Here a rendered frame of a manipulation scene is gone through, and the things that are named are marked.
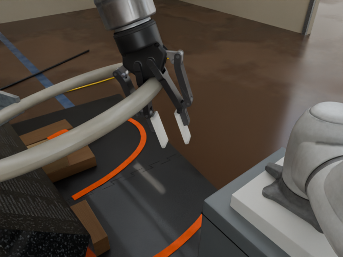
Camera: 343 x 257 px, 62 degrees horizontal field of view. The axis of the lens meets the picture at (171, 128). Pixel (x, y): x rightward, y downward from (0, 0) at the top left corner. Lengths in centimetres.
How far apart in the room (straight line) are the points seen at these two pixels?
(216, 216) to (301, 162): 30
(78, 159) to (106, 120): 171
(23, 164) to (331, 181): 51
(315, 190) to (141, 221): 130
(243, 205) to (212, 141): 159
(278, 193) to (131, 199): 124
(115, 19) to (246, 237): 61
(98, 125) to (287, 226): 55
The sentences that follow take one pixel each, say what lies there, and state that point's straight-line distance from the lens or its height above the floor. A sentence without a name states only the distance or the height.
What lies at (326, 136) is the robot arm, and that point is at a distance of 67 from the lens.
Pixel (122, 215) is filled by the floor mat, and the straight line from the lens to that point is 184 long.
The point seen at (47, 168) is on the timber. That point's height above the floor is 15.
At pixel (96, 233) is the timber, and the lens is 165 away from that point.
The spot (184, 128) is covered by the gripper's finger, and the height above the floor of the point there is 114.
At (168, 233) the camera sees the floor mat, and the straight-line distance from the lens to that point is 175.
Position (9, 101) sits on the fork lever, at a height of 107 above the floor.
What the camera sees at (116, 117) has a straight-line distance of 43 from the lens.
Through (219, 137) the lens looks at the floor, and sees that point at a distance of 243.
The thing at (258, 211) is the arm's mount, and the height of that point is 85.
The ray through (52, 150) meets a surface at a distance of 42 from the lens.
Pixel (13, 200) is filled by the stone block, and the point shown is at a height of 74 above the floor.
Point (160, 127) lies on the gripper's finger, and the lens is 57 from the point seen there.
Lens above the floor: 146
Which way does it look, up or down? 36 degrees down
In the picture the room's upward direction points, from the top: straight up
